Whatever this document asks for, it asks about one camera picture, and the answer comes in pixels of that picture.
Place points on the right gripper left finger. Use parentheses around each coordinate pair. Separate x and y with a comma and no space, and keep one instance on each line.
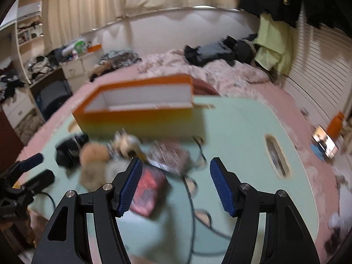
(65,238)

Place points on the light green garment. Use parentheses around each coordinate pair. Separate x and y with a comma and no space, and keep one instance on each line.
(276,45)

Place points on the white drawer cabinet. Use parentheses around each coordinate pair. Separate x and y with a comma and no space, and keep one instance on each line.
(76,71)

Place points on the dark clothes pile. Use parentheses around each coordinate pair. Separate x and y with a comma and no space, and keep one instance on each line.
(228,49)

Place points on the dark red pillow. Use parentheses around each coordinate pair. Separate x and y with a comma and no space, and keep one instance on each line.
(201,87)

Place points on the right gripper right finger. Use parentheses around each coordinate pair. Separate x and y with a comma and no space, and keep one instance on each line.
(286,236)

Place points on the tan fluffy pompom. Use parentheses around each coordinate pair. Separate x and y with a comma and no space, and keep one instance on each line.
(92,152)

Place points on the red black card pack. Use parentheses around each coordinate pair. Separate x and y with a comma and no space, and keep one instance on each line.
(148,191)

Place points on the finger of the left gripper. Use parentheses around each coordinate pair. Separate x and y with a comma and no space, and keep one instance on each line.
(40,181)
(26,165)

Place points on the smartphone with lit screen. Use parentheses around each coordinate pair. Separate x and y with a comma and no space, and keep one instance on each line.
(323,145)

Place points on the dark red wardrobe door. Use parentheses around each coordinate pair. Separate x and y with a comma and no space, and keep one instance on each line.
(10,144)

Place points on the pink floral duvet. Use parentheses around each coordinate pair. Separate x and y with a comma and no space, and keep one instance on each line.
(239,80)

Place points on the patterned clothes heap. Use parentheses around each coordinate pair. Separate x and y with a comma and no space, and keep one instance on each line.
(114,60)

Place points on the orange cardboard box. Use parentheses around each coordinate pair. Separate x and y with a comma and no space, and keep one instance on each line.
(156,108)

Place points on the black hanging jacket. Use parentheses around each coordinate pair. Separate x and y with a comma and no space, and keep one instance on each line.
(331,13)

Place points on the white pink bedsheet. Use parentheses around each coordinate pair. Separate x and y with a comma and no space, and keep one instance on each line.
(320,175)

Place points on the white fluffy pompom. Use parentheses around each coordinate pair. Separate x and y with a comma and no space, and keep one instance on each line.
(114,167)

